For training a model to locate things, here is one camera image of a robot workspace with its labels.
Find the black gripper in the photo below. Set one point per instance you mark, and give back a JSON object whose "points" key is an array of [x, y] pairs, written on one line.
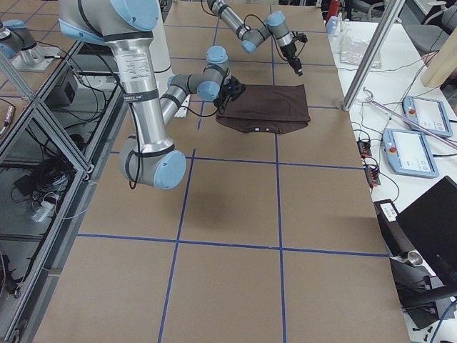
{"points": [[223, 95], [289, 54]]}

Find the dark brown t-shirt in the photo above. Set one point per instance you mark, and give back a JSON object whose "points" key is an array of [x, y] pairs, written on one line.
{"points": [[269, 109]]}

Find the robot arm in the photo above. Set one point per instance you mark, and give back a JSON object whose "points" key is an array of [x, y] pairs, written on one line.
{"points": [[126, 27], [253, 31]]}

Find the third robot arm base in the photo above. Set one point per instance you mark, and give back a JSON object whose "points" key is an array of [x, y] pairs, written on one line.
{"points": [[18, 45]]}

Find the clear plastic bag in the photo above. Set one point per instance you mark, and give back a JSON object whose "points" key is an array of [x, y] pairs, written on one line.
{"points": [[353, 49]]}

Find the red cylinder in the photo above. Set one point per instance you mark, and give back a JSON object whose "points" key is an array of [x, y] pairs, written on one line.
{"points": [[333, 8]]}

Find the black power strip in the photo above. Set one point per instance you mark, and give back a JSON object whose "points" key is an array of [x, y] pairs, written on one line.
{"points": [[370, 165]]}

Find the near blue teach pendant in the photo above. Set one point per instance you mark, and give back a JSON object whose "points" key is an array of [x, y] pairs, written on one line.
{"points": [[409, 154]]}

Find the blue teach pendant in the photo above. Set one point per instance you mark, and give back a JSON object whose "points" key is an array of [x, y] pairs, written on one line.
{"points": [[429, 113], [409, 154]]}

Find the far blue teach pendant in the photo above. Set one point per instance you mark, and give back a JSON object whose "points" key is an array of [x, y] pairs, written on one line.
{"points": [[429, 113]]}

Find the reacher grabber stick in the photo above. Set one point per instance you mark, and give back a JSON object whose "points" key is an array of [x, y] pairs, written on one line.
{"points": [[371, 100]]}

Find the black laptop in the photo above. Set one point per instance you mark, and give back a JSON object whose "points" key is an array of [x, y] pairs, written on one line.
{"points": [[430, 225]]}

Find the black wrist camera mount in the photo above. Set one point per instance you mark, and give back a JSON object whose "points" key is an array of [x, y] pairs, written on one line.
{"points": [[300, 36]]}

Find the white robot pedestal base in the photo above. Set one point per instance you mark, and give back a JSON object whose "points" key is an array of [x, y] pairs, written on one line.
{"points": [[182, 111]]}

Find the aluminium frame post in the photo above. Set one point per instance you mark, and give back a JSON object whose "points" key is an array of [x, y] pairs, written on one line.
{"points": [[392, 10]]}

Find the wooden post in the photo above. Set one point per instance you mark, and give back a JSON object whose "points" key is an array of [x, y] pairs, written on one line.
{"points": [[442, 64]]}

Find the aluminium frame rail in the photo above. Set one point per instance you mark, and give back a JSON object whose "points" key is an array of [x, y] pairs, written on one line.
{"points": [[51, 159]]}

